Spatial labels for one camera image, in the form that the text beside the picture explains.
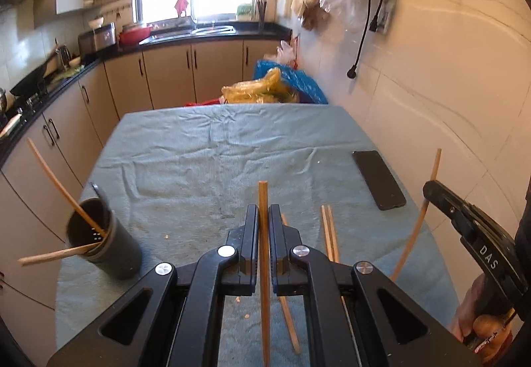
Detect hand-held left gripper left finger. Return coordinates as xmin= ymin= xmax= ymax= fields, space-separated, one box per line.
xmin=45 ymin=204 xmax=260 ymax=367

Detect black power cable with plug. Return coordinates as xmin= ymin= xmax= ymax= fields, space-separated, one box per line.
xmin=347 ymin=0 xmax=384 ymax=80

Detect blue plastic bag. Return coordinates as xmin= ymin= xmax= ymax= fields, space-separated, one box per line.
xmin=254 ymin=60 xmax=328 ymax=104

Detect pink plastic bag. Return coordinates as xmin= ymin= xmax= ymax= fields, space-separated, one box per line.
xmin=276 ymin=39 xmax=299 ymax=69

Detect blue-grey tablecloth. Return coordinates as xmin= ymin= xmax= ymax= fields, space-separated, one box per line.
xmin=54 ymin=103 xmax=461 ymax=367

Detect black kitchen countertop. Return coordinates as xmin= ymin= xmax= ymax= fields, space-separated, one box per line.
xmin=0 ymin=22 xmax=291 ymax=168

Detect black smartphone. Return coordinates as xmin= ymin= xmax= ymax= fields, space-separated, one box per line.
xmin=352 ymin=150 xmax=407 ymax=211

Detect steel sink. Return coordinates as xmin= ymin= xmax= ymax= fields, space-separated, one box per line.
xmin=193 ymin=24 xmax=237 ymax=36

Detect yellow plastic bag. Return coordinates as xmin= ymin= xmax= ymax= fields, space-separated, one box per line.
xmin=222 ymin=68 xmax=299 ymax=104

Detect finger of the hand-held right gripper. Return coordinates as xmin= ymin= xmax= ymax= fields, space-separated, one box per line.
xmin=422 ymin=180 xmax=482 ymax=235

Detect black gas stove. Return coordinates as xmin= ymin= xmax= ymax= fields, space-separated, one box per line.
xmin=8 ymin=89 xmax=50 ymax=114

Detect black wok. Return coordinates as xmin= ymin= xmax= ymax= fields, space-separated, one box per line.
xmin=10 ymin=53 xmax=57 ymax=98

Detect silver rice cooker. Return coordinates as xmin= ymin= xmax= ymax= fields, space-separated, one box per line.
xmin=78 ymin=22 xmax=117 ymax=56

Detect red pot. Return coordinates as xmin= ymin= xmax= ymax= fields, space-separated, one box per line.
xmin=118 ymin=23 xmax=152 ymax=46

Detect black utensil holder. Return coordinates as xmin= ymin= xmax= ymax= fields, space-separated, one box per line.
xmin=66 ymin=183 xmax=144 ymax=280

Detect beige lower cabinets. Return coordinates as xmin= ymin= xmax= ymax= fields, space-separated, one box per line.
xmin=0 ymin=39 xmax=287 ymax=351

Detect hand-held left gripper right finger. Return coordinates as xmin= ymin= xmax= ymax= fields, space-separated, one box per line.
xmin=269 ymin=204 xmax=484 ymax=367

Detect person's right hand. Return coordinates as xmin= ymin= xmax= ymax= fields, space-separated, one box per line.
xmin=450 ymin=273 xmax=513 ymax=363

